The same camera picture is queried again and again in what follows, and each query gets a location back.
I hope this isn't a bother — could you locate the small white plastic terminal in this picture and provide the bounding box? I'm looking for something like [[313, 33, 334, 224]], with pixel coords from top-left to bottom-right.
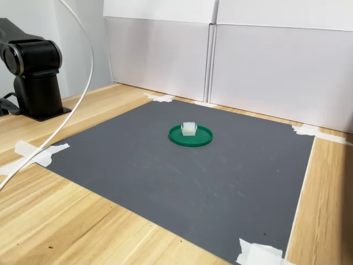
[[180, 121, 199, 137]]

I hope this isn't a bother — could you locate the round green plastic lid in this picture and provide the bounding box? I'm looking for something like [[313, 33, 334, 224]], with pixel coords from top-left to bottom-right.
[[168, 124, 214, 148]]

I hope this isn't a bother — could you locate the white tape piece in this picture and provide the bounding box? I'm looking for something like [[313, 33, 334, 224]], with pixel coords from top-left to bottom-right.
[[0, 140, 71, 177], [291, 124, 353, 146], [192, 100, 218, 108], [236, 237, 288, 265]]

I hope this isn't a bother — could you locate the dark grey mat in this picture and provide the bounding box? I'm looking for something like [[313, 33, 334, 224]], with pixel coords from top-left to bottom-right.
[[45, 99, 316, 265]]

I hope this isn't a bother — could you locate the white partition box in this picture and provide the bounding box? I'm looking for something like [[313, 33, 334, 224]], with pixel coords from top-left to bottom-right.
[[208, 0, 353, 135], [103, 0, 219, 102]]

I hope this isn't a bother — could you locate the white camera cable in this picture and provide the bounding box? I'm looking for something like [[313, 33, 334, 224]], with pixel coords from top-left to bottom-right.
[[0, 0, 95, 192]]

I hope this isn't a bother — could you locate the black power cable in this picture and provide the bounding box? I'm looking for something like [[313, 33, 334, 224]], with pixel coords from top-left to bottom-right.
[[0, 92, 22, 117]]

